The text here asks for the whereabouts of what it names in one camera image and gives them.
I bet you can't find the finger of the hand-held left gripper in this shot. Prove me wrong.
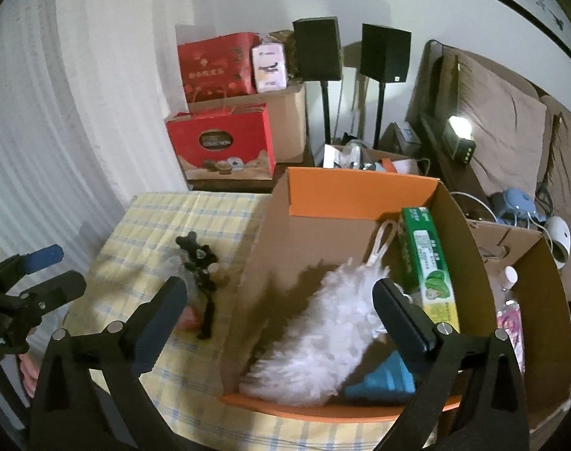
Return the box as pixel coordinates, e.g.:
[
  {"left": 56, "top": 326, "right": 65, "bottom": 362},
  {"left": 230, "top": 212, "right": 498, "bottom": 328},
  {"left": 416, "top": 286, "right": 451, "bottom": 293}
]
[
  {"left": 17, "top": 270, "right": 87, "bottom": 328},
  {"left": 0, "top": 244, "right": 63, "bottom": 301}
]

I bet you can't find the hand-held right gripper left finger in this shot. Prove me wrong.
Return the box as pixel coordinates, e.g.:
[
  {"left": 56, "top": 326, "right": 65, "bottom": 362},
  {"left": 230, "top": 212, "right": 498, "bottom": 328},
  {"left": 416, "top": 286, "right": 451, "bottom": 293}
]
[{"left": 29, "top": 276, "right": 188, "bottom": 451}]

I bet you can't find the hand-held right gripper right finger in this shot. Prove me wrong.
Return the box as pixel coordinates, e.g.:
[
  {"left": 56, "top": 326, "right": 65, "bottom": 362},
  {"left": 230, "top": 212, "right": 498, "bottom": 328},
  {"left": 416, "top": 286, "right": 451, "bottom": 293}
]
[{"left": 371, "top": 278, "right": 531, "bottom": 451}]

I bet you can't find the small red object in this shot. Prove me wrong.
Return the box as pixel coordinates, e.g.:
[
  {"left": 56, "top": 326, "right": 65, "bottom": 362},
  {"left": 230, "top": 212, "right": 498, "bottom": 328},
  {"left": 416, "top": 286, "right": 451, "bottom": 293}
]
[{"left": 181, "top": 307, "right": 202, "bottom": 333}]

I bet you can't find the blue collapsible funnel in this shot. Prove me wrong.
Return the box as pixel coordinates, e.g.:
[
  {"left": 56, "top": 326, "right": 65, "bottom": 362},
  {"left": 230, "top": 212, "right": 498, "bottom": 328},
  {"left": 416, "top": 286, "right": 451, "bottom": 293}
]
[{"left": 344, "top": 352, "right": 417, "bottom": 405}]

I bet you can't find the green toothpaste box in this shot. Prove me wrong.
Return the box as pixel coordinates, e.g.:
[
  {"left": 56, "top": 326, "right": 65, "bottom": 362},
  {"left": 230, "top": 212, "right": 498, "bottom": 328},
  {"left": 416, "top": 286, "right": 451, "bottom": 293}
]
[{"left": 398, "top": 207, "right": 461, "bottom": 334}]

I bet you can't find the white fluffy duster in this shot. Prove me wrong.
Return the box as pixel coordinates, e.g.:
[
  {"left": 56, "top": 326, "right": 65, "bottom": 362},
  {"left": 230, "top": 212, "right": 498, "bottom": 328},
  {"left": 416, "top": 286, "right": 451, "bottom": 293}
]
[{"left": 238, "top": 220, "right": 404, "bottom": 407}]

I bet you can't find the orange cardboard box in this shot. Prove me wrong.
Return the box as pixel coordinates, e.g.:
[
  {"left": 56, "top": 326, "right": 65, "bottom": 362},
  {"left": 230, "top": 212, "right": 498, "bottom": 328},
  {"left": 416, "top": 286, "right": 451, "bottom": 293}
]
[{"left": 220, "top": 166, "right": 498, "bottom": 421}]

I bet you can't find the person's left hand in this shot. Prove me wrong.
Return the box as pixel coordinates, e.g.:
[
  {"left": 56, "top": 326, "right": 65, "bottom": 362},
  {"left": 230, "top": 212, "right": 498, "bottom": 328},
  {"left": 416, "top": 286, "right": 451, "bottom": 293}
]
[{"left": 18, "top": 354, "right": 43, "bottom": 401}]

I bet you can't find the yellow checkered tablecloth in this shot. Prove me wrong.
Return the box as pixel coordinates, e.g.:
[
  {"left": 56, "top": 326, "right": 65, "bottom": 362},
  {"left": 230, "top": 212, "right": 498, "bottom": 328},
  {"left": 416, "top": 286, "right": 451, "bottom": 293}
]
[{"left": 62, "top": 192, "right": 441, "bottom": 451}]

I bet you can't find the white sheer curtain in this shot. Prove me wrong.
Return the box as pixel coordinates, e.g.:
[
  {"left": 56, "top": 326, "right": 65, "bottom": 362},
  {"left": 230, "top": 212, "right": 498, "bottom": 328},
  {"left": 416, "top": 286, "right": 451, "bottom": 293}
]
[{"left": 0, "top": 5, "right": 56, "bottom": 273}]

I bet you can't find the clear bottle white cap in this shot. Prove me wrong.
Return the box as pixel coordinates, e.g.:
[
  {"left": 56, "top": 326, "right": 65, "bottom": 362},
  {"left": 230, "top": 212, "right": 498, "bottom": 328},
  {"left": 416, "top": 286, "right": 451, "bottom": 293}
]
[{"left": 495, "top": 265, "right": 520, "bottom": 311}]

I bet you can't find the large open brown carton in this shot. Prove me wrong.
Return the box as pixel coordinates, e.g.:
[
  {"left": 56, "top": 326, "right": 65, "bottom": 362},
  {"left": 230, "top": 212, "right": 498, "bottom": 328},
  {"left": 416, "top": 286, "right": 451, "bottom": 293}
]
[{"left": 464, "top": 218, "right": 571, "bottom": 433}]

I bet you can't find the cream curtain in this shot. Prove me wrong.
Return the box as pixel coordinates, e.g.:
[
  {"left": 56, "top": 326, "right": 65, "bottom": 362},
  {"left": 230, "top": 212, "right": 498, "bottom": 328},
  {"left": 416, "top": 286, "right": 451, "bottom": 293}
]
[{"left": 46, "top": 0, "right": 192, "bottom": 254}]

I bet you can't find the blue grey device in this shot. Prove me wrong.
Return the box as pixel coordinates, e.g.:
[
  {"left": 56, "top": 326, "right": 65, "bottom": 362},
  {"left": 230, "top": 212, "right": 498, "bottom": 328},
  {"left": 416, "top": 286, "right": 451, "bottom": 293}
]
[{"left": 490, "top": 188, "right": 547, "bottom": 226}]

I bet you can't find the small cluttered cardboard box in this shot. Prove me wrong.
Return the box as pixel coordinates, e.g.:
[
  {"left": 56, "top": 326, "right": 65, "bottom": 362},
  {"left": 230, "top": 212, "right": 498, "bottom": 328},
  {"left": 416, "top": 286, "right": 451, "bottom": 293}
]
[{"left": 322, "top": 138, "right": 430, "bottom": 177}]

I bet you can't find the white round device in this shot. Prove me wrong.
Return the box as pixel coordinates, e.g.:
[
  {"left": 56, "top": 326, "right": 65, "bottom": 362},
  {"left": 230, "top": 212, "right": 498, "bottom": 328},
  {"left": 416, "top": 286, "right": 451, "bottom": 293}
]
[{"left": 544, "top": 216, "right": 571, "bottom": 271}]

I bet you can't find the black portable lamp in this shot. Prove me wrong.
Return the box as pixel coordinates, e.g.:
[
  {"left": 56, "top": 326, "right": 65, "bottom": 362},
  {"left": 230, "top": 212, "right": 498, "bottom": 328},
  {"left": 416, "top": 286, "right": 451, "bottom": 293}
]
[{"left": 443, "top": 115, "right": 477, "bottom": 165}]

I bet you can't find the black speaker stand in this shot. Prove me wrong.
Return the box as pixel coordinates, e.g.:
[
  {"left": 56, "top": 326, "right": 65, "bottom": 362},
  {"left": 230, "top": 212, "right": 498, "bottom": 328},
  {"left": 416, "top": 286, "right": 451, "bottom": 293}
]
[
  {"left": 318, "top": 80, "right": 334, "bottom": 144},
  {"left": 372, "top": 82, "right": 388, "bottom": 148}
]

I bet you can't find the red gift bag oval label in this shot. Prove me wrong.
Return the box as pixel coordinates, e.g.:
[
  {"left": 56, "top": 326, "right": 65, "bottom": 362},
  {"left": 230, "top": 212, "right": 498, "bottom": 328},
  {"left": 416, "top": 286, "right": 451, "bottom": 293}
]
[{"left": 166, "top": 103, "right": 277, "bottom": 182}]

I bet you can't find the wooden sofa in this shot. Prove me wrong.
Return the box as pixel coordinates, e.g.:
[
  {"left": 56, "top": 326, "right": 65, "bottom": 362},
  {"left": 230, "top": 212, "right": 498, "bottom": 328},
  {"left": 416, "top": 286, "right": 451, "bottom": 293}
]
[{"left": 405, "top": 39, "right": 571, "bottom": 301}]

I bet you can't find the brown cardboard box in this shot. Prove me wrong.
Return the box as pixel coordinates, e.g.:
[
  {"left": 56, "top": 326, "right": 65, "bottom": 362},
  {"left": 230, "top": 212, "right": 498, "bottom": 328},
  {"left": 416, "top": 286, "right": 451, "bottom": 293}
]
[{"left": 175, "top": 23, "right": 314, "bottom": 170}]

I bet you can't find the large brown sofa cushion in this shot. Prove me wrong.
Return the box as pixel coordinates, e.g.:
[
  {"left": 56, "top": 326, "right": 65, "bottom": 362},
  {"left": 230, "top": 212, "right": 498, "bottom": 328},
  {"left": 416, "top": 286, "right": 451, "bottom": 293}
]
[{"left": 455, "top": 51, "right": 547, "bottom": 184}]

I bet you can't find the red gift bag gold print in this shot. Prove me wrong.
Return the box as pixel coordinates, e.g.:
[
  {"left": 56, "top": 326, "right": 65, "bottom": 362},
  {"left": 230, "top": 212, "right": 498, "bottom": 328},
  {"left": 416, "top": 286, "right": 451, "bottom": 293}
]
[{"left": 177, "top": 32, "right": 263, "bottom": 104}]

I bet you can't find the black speaker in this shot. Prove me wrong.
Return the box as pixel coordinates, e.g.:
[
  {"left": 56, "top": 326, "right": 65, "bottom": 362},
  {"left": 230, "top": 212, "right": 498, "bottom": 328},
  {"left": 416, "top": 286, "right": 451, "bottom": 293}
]
[
  {"left": 359, "top": 23, "right": 412, "bottom": 83},
  {"left": 292, "top": 16, "right": 343, "bottom": 82}
]

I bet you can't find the pink tissue pack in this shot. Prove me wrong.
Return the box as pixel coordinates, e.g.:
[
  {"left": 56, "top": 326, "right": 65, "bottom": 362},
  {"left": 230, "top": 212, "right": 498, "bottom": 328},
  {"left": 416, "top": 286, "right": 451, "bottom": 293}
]
[{"left": 251, "top": 42, "right": 287, "bottom": 94}]

